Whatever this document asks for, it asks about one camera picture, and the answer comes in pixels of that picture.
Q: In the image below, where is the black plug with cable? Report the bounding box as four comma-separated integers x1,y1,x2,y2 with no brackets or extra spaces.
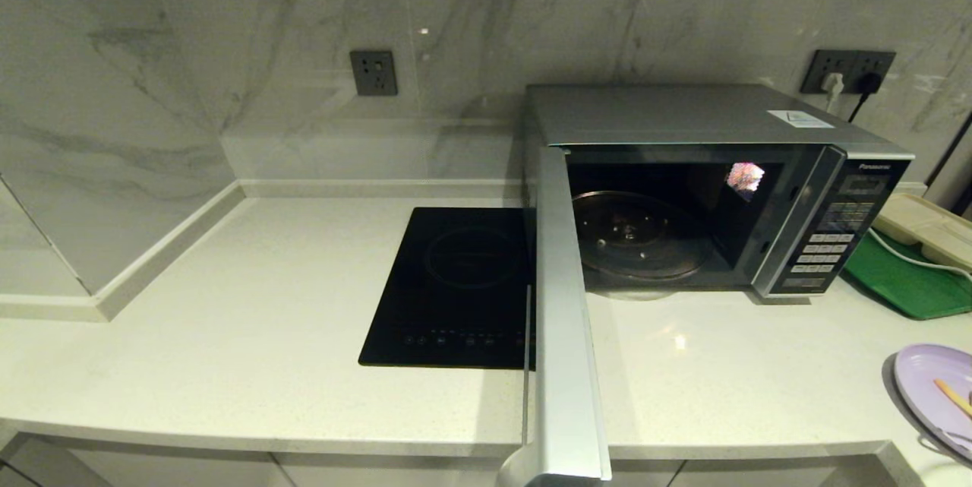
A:
846,73,884,124

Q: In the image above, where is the orange french fry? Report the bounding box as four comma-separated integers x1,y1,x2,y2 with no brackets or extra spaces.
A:
934,378,972,418

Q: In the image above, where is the purple plate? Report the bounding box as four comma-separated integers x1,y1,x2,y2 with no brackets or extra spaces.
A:
893,343,972,461

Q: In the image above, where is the silver microwave oven body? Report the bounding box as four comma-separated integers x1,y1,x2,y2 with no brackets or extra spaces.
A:
522,83,914,307

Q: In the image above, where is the white cabinet corner panel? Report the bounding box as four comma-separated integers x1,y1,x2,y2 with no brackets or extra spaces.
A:
0,435,115,487

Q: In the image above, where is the white power cable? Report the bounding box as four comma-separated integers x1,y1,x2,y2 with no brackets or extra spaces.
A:
866,227,972,277

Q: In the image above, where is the microwave door with glass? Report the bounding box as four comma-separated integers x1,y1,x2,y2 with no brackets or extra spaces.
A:
497,145,613,487

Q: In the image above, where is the grey wall socket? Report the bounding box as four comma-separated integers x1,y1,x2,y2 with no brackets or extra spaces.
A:
849,51,897,95
801,50,853,95
350,50,399,96

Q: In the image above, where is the green plastic tray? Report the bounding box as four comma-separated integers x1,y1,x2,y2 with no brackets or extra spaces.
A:
841,232,972,321

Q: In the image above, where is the white sticker label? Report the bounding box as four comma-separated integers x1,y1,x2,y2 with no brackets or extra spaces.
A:
765,109,835,129

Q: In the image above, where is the dark metal frame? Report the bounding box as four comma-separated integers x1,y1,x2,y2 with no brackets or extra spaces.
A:
923,111,972,220

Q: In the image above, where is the beige power strip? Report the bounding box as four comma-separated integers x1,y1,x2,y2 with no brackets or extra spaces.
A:
871,193,972,273

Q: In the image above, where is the black induction cooktop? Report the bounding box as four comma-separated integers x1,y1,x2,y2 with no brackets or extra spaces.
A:
358,207,537,371

